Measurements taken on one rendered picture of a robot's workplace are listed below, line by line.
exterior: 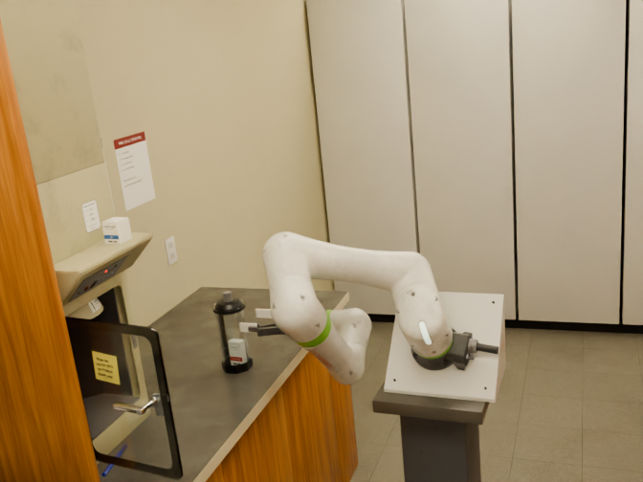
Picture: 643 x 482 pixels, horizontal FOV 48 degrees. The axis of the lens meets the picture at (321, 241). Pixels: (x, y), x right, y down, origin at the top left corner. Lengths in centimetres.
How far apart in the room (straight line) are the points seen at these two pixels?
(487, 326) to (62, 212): 123
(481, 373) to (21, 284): 126
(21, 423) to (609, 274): 358
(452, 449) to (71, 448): 107
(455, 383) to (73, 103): 130
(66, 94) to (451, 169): 304
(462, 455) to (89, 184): 131
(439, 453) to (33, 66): 154
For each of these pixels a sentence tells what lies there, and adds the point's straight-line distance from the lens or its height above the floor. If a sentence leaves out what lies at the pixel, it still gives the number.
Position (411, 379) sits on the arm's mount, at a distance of 218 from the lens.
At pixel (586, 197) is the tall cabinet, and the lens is 454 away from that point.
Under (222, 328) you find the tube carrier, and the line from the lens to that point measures 236.
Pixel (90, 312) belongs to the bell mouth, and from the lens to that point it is 202.
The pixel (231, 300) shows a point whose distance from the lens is 235.
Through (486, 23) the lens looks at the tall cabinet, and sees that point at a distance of 443.
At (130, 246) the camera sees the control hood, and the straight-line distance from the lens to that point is 192.
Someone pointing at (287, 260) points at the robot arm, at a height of 145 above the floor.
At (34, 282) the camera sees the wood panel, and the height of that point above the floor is 151.
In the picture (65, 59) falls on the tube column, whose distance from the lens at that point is 195.
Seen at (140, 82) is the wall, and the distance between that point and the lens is 298.
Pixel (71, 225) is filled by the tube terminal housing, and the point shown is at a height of 158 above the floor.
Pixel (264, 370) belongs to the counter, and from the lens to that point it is 240.
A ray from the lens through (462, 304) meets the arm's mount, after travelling 224.
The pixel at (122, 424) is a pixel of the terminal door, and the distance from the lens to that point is 187.
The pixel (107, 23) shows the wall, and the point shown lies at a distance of 286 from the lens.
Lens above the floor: 200
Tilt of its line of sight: 16 degrees down
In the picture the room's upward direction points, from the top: 6 degrees counter-clockwise
